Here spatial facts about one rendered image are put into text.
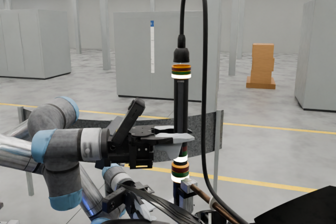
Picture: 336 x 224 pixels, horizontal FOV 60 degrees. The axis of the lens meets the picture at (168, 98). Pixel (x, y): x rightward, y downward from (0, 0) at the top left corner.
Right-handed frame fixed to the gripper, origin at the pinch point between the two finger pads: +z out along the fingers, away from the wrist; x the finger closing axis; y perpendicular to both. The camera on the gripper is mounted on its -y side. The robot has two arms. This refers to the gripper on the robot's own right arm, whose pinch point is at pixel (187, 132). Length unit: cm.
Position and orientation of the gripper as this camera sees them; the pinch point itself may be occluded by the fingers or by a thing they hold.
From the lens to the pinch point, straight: 69.9
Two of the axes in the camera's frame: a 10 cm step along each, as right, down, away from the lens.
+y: 0.1, 9.7, 2.4
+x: 0.8, 2.4, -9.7
